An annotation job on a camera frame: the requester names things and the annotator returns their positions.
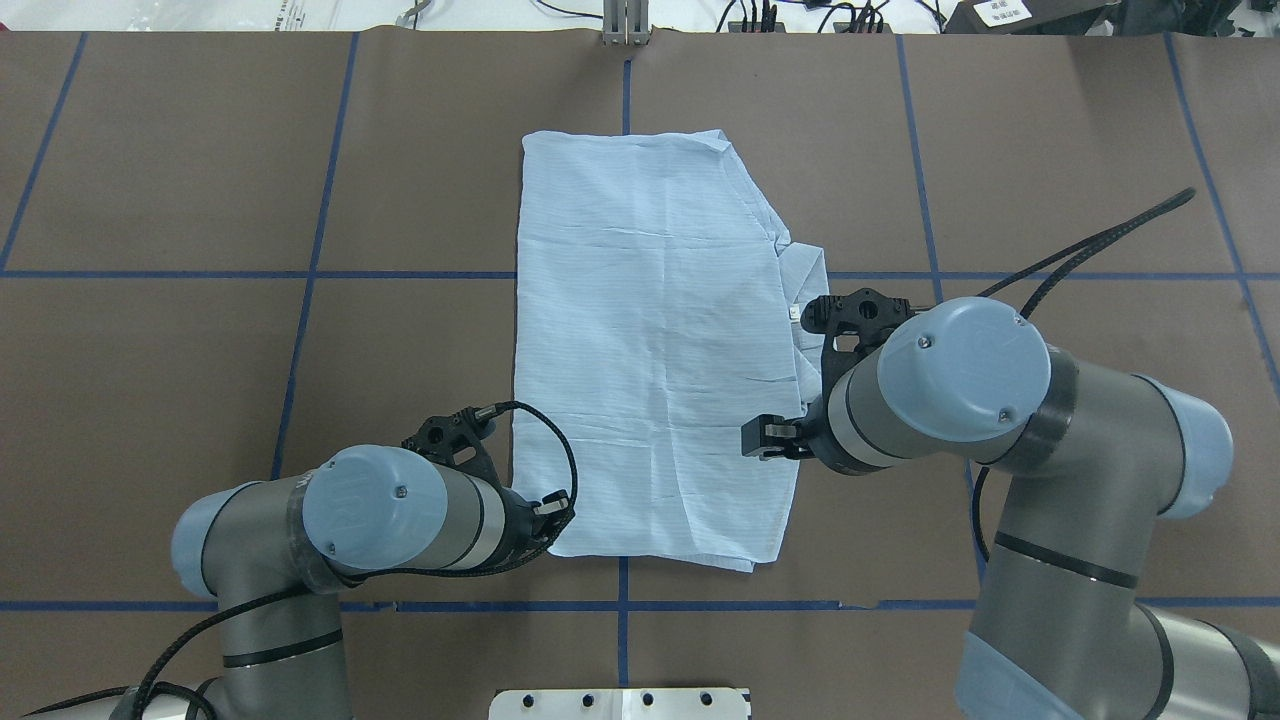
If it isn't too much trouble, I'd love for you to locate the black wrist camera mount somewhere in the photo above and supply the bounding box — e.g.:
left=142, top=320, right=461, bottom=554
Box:
left=399, top=404, right=499, bottom=486
left=800, top=288, right=918, bottom=387

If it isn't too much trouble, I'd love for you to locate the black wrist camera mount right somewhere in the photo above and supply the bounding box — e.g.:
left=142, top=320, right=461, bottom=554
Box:
left=800, top=288, right=918, bottom=387

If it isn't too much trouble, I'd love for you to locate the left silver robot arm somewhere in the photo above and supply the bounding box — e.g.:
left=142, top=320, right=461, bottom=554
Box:
left=32, top=445, right=579, bottom=719

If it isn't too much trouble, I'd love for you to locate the light blue button-up shirt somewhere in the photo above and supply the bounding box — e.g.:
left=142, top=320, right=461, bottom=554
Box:
left=515, top=129, right=829, bottom=573

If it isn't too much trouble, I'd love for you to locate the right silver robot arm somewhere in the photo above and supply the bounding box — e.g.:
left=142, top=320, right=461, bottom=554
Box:
left=741, top=290, right=1277, bottom=719

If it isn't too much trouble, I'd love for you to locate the aluminium frame post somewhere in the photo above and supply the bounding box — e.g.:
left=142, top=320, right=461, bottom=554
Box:
left=602, top=0, right=652, bottom=46

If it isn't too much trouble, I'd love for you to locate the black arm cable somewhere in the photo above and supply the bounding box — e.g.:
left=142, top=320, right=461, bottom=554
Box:
left=970, top=186, right=1197, bottom=561

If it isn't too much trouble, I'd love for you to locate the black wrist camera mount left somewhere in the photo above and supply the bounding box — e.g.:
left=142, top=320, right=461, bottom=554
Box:
left=399, top=404, right=499, bottom=486

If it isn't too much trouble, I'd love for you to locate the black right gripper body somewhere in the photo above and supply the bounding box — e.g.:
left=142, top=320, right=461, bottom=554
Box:
left=795, top=400, right=836, bottom=466

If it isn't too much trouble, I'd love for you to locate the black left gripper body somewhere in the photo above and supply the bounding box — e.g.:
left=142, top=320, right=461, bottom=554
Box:
left=500, top=489, right=561, bottom=565

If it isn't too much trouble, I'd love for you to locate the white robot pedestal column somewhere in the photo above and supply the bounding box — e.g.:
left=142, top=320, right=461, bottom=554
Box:
left=488, top=687, right=754, bottom=719

